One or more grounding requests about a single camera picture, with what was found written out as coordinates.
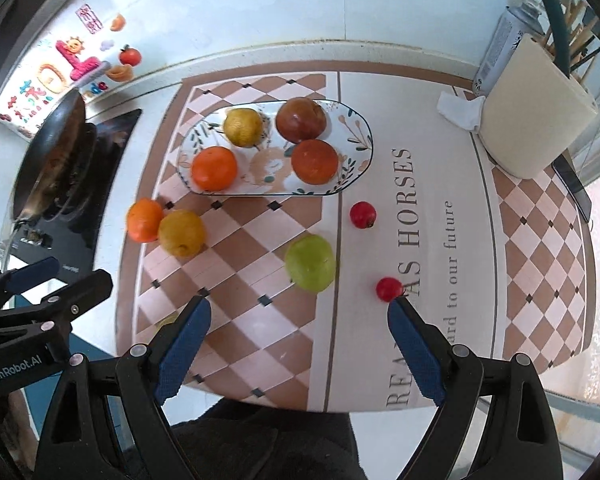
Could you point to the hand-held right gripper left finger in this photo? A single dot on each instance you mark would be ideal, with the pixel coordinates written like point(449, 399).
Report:
point(184, 350)

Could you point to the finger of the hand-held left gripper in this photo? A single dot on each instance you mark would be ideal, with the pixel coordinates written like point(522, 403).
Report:
point(82, 291)
point(32, 274)

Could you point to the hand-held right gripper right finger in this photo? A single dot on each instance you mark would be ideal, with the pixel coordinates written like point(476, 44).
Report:
point(414, 350)

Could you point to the small red fruit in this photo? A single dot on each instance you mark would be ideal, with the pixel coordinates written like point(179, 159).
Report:
point(363, 215)
point(387, 288)

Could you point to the floral oval ceramic plate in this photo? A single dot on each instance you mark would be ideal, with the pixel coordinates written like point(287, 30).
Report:
point(260, 172)

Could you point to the small green fruit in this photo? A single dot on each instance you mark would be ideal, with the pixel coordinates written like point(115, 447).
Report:
point(166, 321)

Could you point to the bright orange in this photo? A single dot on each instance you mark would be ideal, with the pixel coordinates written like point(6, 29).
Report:
point(142, 220)
point(214, 169)

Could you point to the black gas stove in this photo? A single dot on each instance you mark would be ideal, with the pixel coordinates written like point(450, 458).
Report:
point(95, 195)

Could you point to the yellow lemon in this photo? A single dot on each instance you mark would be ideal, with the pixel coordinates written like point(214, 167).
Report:
point(242, 127)
point(181, 233)

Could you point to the black frying pan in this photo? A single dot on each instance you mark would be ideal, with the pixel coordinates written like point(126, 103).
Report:
point(47, 155)

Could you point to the person's dark clothing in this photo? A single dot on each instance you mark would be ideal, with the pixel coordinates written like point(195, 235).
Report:
point(265, 445)

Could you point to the green apple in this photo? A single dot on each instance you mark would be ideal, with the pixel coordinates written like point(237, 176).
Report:
point(311, 263)

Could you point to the dark reddish orange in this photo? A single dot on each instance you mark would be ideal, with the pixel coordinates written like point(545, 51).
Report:
point(315, 162)

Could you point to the checkered printed table mat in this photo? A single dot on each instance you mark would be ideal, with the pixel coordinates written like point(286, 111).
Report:
point(420, 125)

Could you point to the black smartphone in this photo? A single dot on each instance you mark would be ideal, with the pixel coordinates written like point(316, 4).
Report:
point(575, 187)

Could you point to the white crumpled cloth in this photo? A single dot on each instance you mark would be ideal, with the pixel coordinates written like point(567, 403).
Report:
point(460, 110)

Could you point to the black range hood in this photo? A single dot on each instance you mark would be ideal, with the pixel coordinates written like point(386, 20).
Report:
point(10, 20)

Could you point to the dark red apple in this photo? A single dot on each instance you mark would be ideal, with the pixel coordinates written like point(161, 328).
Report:
point(301, 120)

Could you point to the cream utensil holder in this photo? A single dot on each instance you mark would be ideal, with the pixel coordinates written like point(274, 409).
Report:
point(530, 110)

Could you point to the white spray can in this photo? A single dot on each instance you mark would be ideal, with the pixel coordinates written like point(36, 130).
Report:
point(502, 45)

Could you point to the green spatula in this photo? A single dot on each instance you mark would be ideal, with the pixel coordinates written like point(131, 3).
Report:
point(557, 30)

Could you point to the bunch of wooden chopsticks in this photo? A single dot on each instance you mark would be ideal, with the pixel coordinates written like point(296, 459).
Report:
point(587, 35)

